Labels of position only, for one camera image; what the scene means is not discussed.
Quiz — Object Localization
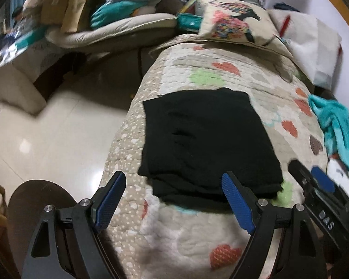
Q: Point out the cardboard box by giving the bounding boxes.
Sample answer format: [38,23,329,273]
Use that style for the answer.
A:
[41,0,76,25]

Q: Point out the quilted heart print blanket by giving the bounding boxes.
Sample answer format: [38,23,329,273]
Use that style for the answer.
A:
[100,33,338,279]

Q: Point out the round dark stool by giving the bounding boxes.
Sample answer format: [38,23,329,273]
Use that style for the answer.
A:
[7,179,85,279]

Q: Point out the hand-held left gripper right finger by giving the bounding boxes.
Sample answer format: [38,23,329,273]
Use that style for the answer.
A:
[221,172,328,279]

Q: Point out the teal cloth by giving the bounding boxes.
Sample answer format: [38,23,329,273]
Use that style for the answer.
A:
[90,0,147,30]

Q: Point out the black pants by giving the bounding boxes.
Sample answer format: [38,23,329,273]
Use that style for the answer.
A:
[138,87,284,207]

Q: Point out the cardboard boxes pile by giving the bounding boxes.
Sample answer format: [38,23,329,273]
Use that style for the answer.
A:
[61,0,96,32]

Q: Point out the teal wipes packet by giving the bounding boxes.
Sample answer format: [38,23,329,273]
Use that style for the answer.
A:
[176,13,204,34]

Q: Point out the beige sofa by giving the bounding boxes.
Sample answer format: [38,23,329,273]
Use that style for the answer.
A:
[0,26,76,115]

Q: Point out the beige padded lounger cushion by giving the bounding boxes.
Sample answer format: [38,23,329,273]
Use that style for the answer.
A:
[47,13,178,50]

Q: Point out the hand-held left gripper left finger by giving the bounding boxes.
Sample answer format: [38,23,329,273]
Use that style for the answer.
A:
[22,171,126,279]

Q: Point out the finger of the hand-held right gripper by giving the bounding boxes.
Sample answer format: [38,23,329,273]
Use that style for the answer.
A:
[289,159,312,187]
[311,166,336,194]

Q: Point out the floral printed pillow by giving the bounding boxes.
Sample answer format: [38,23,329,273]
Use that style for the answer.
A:
[196,0,294,59]

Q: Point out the teal fleece towel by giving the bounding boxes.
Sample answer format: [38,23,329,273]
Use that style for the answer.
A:
[308,94,349,175]

